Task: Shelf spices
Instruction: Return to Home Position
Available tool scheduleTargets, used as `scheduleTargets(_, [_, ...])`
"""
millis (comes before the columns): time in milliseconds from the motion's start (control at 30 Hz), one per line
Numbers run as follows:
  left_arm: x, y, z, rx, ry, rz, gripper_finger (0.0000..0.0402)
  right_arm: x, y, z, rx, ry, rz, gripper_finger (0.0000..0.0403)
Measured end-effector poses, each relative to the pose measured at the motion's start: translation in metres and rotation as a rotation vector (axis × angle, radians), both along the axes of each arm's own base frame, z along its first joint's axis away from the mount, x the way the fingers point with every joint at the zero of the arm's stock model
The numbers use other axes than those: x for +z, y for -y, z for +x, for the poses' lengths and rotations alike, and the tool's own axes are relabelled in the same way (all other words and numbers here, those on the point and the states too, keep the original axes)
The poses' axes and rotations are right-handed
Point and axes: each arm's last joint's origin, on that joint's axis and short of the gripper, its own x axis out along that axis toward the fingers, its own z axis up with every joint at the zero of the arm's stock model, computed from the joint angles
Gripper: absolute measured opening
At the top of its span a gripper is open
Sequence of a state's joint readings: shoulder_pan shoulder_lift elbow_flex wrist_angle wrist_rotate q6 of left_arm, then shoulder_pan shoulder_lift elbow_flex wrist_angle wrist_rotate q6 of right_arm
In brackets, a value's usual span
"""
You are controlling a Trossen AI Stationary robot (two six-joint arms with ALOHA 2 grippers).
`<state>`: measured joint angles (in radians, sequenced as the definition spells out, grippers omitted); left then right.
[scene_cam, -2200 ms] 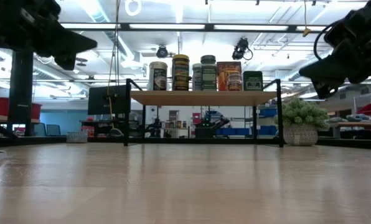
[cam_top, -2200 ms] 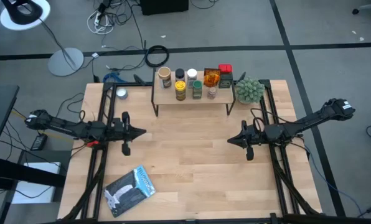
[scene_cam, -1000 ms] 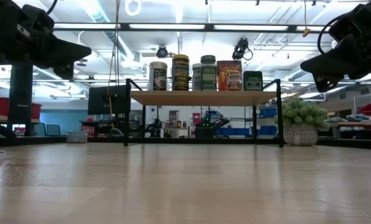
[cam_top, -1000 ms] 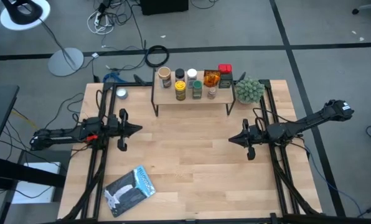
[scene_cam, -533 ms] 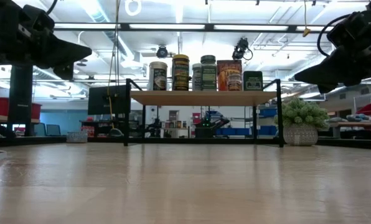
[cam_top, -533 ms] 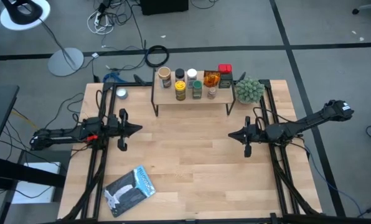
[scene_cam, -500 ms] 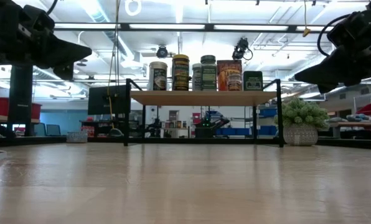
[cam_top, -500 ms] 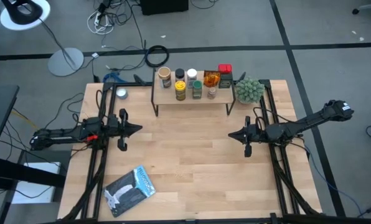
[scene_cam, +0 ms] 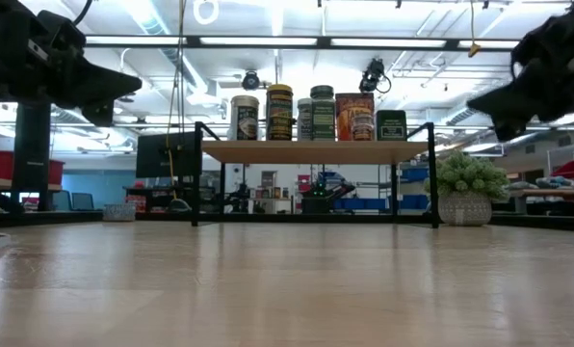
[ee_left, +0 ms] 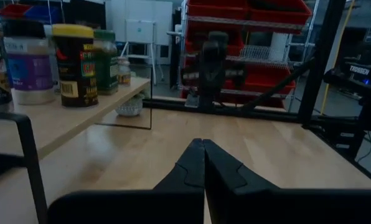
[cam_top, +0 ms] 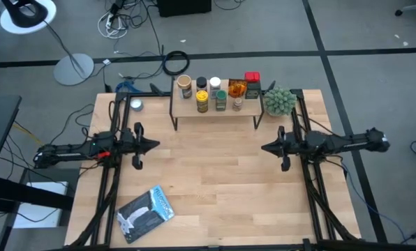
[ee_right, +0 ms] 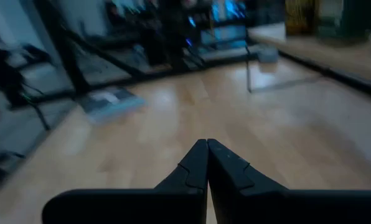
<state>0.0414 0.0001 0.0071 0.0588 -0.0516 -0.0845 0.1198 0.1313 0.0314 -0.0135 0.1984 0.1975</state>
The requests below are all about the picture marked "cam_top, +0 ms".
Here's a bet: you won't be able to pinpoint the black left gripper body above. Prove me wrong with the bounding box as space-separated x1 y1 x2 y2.
119 121 144 171

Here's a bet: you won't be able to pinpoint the long blue cable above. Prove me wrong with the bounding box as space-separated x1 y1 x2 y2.
340 162 410 241

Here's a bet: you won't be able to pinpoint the black box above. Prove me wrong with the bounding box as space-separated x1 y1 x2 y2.
157 0 212 17

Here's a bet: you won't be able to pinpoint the office chair base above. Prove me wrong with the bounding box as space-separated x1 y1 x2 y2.
394 1 416 38

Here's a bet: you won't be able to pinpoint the Yellowstone book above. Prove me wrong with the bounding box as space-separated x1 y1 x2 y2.
116 185 176 245

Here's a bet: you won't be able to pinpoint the wide tan-lid jar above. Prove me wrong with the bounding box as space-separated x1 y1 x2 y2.
176 74 194 100

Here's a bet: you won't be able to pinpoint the potted green cactus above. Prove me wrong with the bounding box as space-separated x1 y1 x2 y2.
263 86 298 118

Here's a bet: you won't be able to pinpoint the orange spice pouch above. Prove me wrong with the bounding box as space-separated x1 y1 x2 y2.
228 78 248 99

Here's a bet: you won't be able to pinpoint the coiled black cable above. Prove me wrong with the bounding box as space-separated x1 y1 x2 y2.
162 50 191 77

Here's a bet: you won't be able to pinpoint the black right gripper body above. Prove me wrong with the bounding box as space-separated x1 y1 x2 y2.
278 125 305 172

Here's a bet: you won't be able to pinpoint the bundled blue cable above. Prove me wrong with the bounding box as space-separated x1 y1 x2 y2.
115 80 135 93

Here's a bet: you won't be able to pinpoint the red-lid patterned spice tin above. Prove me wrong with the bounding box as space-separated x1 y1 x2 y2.
244 71 261 84

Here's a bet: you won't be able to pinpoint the floor lamp with round base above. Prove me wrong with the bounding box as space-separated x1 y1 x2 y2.
0 0 96 86

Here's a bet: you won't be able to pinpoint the black aluminium table frame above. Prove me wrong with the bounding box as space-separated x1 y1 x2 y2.
68 79 362 251

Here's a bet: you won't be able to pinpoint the yellow-lid spice jar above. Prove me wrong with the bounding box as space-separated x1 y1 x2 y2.
195 90 209 114

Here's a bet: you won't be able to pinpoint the white power strip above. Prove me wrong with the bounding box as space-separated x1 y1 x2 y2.
97 12 128 39

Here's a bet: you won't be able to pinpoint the wooden shelf riser black legs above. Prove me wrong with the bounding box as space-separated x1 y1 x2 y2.
168 77 265 132

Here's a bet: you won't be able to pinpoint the white box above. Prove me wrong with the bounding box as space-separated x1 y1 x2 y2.
12 181 69 229

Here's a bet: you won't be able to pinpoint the green-lid spice jar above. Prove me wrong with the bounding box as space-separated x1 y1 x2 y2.
214 89 228 112

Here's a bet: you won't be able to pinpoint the yellow cable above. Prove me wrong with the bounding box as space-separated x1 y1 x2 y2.
12 121 42 144

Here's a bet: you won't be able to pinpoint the white-lid spice jar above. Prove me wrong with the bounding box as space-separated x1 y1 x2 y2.
209 76 222 100

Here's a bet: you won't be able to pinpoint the black-lid spice jar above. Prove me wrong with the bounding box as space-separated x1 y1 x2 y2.
195 76 209 92

